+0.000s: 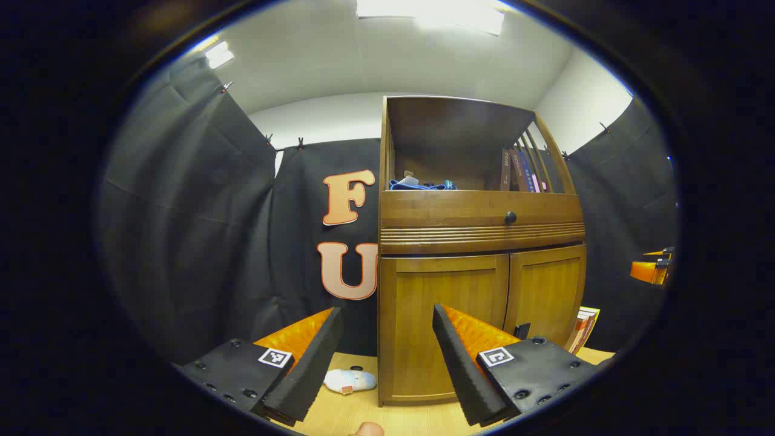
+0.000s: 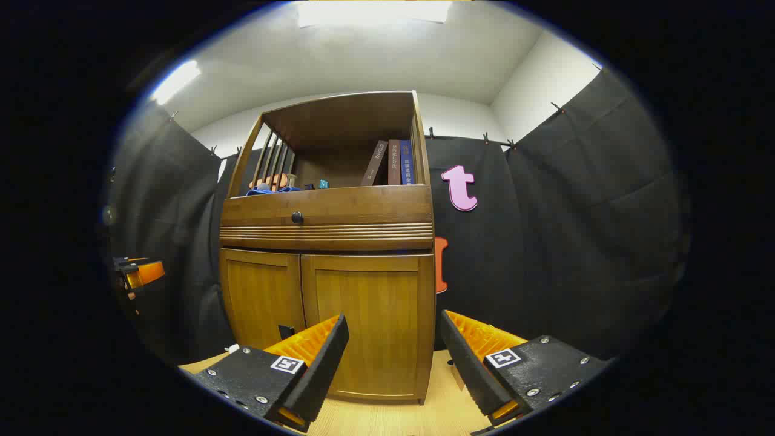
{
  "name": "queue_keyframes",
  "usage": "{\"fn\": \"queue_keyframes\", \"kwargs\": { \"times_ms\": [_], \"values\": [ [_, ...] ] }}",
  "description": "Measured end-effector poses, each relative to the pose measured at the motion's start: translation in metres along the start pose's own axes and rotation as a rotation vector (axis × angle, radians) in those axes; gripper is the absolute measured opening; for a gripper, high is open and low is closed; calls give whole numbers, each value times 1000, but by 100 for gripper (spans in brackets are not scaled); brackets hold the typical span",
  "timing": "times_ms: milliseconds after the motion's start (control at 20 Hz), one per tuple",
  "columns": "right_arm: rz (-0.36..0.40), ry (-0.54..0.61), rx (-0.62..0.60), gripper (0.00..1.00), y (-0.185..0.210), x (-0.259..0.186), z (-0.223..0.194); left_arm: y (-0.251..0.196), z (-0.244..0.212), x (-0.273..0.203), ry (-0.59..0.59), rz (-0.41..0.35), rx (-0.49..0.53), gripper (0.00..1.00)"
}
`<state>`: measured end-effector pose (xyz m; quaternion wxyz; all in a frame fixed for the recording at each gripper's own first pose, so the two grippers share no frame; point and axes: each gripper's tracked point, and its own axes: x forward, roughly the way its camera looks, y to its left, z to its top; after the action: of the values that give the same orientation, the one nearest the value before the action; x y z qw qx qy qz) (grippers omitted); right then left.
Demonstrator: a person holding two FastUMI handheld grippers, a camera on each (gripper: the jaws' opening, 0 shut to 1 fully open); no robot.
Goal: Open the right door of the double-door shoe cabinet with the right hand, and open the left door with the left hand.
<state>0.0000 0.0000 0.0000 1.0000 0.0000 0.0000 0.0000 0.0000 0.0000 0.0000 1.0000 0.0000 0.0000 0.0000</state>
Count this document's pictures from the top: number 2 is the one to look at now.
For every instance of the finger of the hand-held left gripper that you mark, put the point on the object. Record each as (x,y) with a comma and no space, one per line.
(150,272)

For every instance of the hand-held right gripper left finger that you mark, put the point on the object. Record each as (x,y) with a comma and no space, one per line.
(321,375)

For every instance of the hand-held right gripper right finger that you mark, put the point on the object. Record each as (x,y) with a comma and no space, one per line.
(469,369)

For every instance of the wooden cabinet door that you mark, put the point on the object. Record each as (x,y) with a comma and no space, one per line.
(375,303)
(260,297)

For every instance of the wooden double-door shoe cabinet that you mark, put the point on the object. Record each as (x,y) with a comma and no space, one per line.
(363,206)

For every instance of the blue cloth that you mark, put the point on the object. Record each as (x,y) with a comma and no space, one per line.
(269,190)

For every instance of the orange toy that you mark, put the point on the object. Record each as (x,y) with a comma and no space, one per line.
(269,180)

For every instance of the black drawer knob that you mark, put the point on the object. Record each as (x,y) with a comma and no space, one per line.
(296,217)

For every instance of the black backdrop cloth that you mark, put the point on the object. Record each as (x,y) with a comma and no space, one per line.
(575,242)

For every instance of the small ceiling light panel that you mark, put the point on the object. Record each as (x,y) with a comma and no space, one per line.
(175,80)

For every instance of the blue book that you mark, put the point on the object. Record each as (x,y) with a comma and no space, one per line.
(406,162)

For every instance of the brown book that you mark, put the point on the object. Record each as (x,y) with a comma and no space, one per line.
(375,163)

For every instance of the maroon book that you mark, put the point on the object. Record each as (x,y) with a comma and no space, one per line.
(393,162)

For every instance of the large ceiling light panel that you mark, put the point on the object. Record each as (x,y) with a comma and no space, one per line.
(372,12)

